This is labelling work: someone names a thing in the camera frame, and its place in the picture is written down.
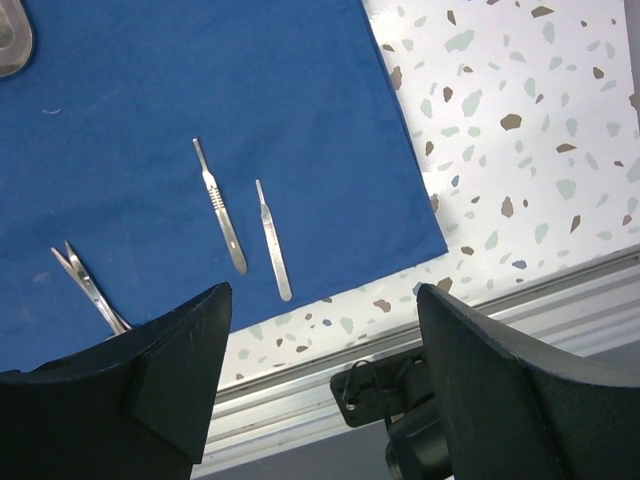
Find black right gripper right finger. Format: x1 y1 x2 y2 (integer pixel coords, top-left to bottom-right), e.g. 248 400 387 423
417 284 639 479

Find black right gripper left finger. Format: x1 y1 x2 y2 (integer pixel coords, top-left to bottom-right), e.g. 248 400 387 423
1 283 232 479

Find small steel scissors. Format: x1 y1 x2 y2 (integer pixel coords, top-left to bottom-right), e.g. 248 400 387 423
51 241 133 336

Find steel scalpel handle number four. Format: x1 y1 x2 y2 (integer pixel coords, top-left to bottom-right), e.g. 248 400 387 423
192 138 248 275

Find steel scalpel handle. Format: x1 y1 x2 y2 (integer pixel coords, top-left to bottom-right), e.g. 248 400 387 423
255 179 293 302

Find blue surgical cloth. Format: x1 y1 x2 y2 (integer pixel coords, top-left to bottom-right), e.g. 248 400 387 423
1 1 447 371

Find stainless steel instrument tray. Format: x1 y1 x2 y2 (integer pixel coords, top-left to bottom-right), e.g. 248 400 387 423
0 0 34 78

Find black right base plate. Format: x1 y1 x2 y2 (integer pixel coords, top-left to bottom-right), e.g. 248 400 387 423
330 348 435 428

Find aluminium front rail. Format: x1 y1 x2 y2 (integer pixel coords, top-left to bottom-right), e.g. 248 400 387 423
192 246 639 478

